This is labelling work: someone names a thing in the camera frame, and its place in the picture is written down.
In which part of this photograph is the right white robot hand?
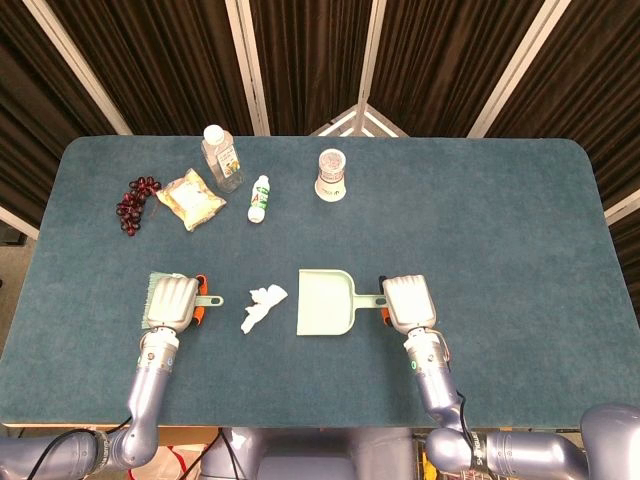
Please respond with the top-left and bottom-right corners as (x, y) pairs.
(377, 273), (441, 333)

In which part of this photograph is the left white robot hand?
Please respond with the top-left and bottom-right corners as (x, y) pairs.
(146, 273), (210, 332)

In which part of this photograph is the small green hand brush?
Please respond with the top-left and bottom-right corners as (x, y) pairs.
(141, 271), (225, 330)

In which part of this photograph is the pale green dustpan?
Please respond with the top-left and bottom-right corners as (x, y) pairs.
(296, 268), (389, 338)

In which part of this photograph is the white paper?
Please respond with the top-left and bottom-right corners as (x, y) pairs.
(239, 283), (290, 335)

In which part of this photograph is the blue table mat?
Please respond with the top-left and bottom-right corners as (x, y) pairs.
(0, 135), (640, 430)

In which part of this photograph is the yellow snack bag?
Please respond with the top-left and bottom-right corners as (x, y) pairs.
(156, 168), (228, 233)

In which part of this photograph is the dark red grape bunch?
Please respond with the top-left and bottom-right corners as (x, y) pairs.
(115, 175), (164, 238)

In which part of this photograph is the small white green-label bottle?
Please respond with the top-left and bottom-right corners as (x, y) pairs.
(246, 174), (272, 225)

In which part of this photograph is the white cup with pink lid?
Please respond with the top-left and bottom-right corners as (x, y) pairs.
(314, 148), (349, 203)

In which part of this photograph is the clear plastic bottle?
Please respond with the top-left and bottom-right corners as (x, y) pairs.
(201, 124), (246, 194)

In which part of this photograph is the red and white bag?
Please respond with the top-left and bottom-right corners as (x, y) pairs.
(127, 443), (209, 480)

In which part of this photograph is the grey robot torso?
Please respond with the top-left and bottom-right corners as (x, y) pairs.
(202, 427), (434, 480)

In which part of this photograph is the dark brown curtain panel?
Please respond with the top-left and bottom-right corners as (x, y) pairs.
(368, 0), (545, 138)
(248, 0), (375, 137)
(0, 0), (126, 229)
(487, 0), (640, 214)
(47, 0), (257, 137)

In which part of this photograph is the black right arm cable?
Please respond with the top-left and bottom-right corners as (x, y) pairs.
(453, 389), (475, 442)

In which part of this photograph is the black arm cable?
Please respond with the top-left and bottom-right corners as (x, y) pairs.
(453, 389), (475, 442)
(34, 418), (134, 474)

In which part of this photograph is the black torso cable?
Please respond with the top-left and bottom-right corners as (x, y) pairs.
(218, 427), (237, 480)

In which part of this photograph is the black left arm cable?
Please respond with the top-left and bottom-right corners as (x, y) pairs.
(34, 418), (134, 474)

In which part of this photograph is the white partition frame post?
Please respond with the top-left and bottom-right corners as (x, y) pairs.
(355, 0), (389, 136)
(466, 0), (572, 138)
(0, 206), (41, 242)
(603, 188), (640, 224)
(224, 0), (272, 137)
(22, 0), (133, 136)

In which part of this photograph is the white triangular frame base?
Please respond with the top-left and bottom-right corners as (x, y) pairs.
(309, 103), (409, 138)

